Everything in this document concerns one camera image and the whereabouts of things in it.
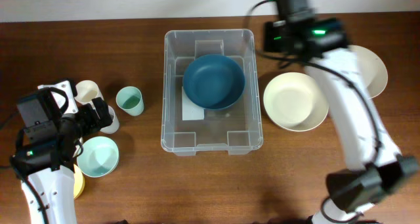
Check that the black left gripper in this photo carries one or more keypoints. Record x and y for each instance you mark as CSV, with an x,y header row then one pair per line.
x,y
94,124

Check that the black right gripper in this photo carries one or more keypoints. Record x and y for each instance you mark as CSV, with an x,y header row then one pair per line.
x,y
270,27

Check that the mint green cup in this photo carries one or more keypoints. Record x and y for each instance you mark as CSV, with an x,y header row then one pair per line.
x,y
130,100

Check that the cream bowl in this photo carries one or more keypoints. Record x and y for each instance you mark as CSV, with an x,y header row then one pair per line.
x,y
294,102
373,69

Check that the dark blue bowl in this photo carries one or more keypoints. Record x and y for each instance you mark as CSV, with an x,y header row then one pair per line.
x,y
214,82

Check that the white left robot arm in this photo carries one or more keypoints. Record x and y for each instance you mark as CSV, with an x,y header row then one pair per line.
x,y
45,152

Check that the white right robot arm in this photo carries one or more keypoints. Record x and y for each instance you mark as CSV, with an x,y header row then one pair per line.
x,y
332,85

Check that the cream cup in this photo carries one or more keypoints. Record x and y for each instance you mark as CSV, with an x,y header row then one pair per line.
x,y
87,90

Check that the mint green small bowl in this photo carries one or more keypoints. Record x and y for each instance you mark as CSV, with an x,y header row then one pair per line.
x,y
100,156

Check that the yellow small bowl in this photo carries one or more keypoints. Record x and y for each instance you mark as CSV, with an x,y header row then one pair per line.
x,y
79,183

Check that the clear plastic storage bin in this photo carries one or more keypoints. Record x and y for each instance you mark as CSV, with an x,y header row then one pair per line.
x,y
237,129

